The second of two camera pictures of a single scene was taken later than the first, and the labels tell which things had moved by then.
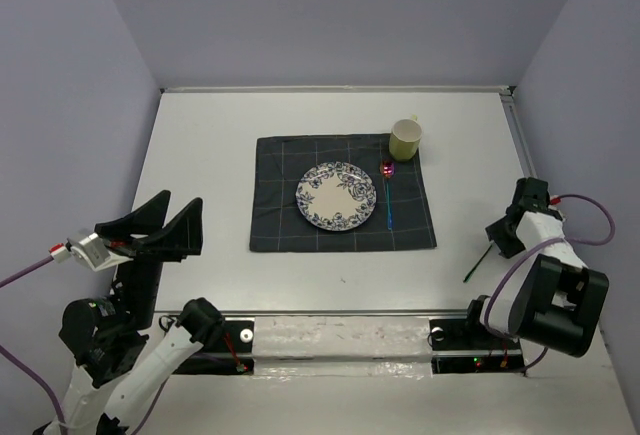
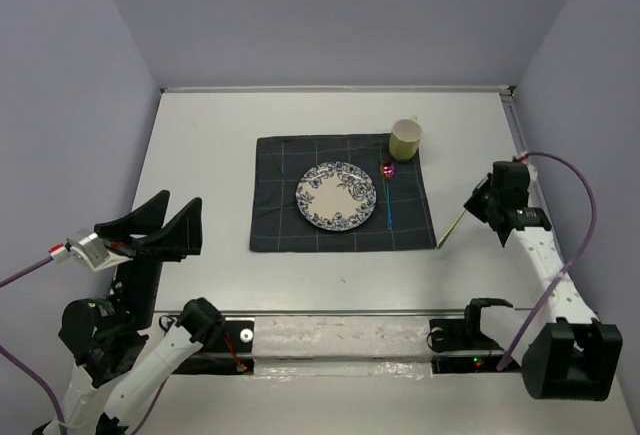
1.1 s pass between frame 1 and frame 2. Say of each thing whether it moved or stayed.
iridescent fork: moved
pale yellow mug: stayed
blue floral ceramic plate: stayed
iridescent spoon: stayed
